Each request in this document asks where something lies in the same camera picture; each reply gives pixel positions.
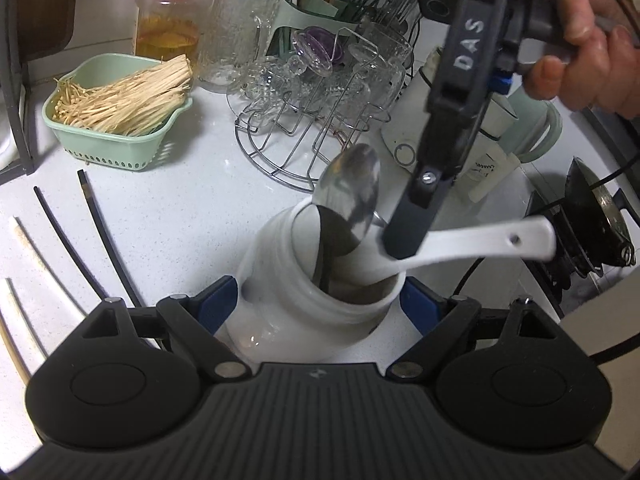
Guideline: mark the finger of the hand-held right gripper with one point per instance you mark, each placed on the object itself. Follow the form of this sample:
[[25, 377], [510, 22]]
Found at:
[[410, 225]]

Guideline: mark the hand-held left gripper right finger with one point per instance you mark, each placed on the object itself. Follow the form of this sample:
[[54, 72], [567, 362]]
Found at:
[[417, 310]]

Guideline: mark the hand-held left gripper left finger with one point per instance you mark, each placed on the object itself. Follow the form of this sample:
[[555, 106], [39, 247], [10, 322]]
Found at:
[[222, 300]]

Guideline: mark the white mug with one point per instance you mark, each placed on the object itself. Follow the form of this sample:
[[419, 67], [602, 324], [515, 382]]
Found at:
[[280, 320]]

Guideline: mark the steel spoon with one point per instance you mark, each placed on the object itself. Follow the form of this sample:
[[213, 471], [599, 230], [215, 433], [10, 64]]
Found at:
[[350, 190]]

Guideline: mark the white ceramic spoon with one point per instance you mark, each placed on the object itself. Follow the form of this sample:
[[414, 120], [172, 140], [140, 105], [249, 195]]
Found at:
[[480, 245]]

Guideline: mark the black chopstick with brown band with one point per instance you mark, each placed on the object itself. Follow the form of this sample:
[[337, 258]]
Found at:
[[110, 245]]

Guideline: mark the thin black chopstick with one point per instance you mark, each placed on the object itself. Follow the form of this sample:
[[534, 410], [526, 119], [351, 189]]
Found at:
[[70, 242]]

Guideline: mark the white chopstick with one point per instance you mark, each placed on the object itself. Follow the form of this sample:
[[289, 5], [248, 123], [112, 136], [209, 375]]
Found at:
[[45, 265], [27, 317]]

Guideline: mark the wooden chopstick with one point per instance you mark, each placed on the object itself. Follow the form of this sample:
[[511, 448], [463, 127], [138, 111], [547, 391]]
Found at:
[[12, 350]]

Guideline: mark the person's right hand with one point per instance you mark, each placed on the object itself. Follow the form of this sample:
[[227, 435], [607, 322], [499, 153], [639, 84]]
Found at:
[[600, 60]]

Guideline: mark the white electric pot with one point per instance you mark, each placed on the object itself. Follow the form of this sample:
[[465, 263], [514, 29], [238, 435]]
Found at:
[[450, 145]]

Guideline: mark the tall textured glass mug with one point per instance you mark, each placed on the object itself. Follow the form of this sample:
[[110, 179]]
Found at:
[[387, 60]]

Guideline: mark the glass goblet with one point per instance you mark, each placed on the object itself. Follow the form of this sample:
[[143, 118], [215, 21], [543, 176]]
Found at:
[[272, 80], [350, 85]]

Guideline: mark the green utensil caddy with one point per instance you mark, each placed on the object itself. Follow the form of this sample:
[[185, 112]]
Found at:
[[310, 10]]

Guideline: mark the green colander basket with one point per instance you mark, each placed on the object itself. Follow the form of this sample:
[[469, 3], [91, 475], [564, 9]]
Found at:
[[125, 150]]

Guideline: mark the enoki mushrooms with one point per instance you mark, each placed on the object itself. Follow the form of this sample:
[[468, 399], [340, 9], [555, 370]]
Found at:
[[125, 100]]

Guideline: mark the textured glass pitcher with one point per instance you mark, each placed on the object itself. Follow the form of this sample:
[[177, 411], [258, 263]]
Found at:
[[235, 35]]

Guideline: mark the red-lid plastic jar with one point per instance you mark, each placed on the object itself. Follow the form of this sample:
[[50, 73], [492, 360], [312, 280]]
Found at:
[[170, 15]]

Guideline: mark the dark grey dish rack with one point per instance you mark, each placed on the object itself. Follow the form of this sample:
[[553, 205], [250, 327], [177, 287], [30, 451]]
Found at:
[[20, 85]]

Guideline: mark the wooden cutting board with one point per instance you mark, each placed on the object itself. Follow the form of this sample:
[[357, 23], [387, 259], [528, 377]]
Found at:
[[50, 5]]

